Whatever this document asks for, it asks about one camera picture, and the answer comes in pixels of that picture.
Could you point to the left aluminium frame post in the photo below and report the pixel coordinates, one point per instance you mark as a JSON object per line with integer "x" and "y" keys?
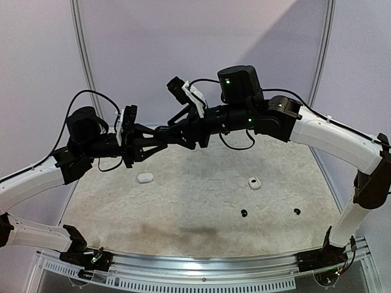
{"x": 81, "y": 43}

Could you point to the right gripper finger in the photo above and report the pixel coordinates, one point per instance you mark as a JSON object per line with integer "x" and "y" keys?
{"x": 180, "y": 114}
{"x": 177, "y": 137}

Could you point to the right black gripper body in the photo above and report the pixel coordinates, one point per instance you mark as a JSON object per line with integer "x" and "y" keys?
{"x": 199, "y": 127}

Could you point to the white earbud charging case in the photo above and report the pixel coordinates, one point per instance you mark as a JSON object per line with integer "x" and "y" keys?
{"x": 254, "y": 183}

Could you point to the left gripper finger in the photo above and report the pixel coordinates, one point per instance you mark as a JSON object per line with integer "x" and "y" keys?
{"x": 144, "y": 148}
{"x": 140, "y": 130}

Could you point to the black oval charging case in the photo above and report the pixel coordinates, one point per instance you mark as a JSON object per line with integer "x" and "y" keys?
{"x": 161, "y": 133}

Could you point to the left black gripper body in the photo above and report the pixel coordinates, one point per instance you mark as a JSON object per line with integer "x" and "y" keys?
{"x": 128, "y": 151}

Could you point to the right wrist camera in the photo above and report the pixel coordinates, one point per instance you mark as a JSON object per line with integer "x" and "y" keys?
{"x": 187, "y": 94}

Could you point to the aluminium front rail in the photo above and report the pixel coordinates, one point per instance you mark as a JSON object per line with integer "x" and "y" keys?
{"x": 142, "y": 273}

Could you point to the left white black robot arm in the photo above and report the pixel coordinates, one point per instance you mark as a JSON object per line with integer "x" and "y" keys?
{"x": 89, "y": 139}

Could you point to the right aluminium frame post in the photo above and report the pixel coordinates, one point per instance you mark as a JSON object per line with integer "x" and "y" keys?
{"x": 322, "y": 52}

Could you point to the small white oval case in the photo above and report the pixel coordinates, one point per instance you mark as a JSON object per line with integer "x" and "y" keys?
{"x": 145, "y": 178}

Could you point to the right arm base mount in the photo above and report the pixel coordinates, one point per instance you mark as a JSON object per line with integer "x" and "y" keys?
{"x": 326, "y": 256}

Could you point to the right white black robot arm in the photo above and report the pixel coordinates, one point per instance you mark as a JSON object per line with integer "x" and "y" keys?
{"x": 287, "y": 118}

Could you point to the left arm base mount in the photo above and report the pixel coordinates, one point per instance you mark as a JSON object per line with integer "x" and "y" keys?
{"x": 80, "y": 255}

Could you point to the aluminium frame post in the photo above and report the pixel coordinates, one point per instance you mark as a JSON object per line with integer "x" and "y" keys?
{"x": 81, "y": 43}
{"x": 322, "y": 52}

